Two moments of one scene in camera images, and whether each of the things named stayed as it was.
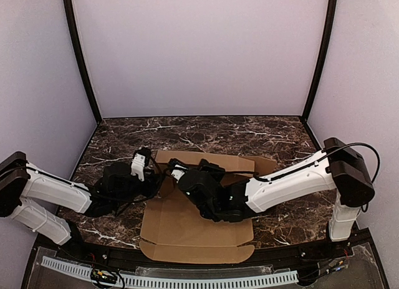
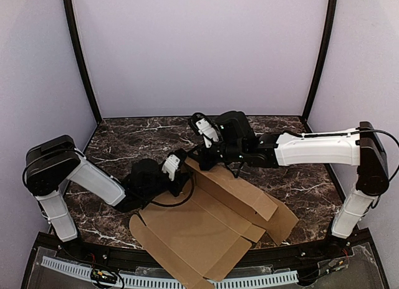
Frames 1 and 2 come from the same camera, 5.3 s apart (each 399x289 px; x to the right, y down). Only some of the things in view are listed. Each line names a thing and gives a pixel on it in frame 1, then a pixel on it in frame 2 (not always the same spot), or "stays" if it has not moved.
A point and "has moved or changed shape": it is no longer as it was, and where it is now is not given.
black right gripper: [189, 181] -> [207, 155]
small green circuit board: [103, 276] stays
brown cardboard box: [173, 232] has moved or changed shape
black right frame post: [333, 0] stays
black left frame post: [67, 0] stays
